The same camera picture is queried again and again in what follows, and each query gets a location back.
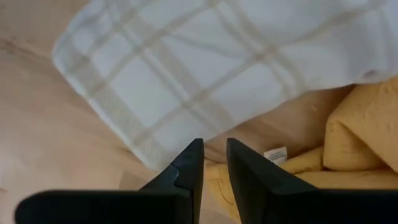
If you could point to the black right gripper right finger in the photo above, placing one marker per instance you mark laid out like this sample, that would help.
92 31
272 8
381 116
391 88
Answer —
311 208

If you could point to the white grey-checked towel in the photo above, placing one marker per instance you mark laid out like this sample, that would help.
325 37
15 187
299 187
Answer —
202 62

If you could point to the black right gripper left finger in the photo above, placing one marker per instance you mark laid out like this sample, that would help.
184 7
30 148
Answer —
109 208

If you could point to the yellow waffle-weave towel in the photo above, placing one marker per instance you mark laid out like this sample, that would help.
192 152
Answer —
363 130

